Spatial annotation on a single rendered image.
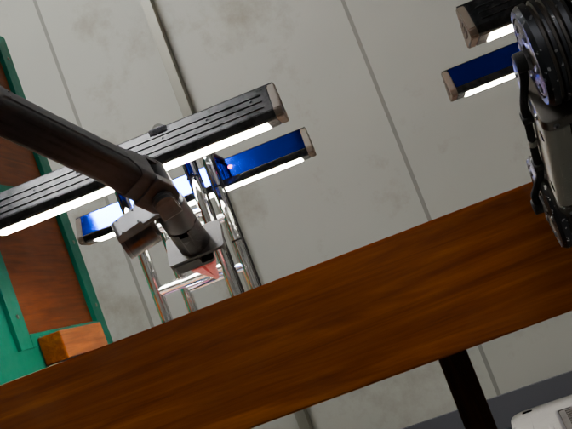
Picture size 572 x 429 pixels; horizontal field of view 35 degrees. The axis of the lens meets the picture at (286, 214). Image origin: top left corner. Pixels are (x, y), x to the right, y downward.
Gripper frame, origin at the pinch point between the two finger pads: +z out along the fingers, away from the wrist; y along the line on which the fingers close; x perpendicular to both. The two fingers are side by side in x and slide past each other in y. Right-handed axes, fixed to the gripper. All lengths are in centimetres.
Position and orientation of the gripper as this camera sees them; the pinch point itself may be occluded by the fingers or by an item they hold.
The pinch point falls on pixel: (215, 273)
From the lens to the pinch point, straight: 161.2
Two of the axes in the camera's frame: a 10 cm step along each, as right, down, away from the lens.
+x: 1.9, 6.8, -7.1
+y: -9.2, 3.8, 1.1
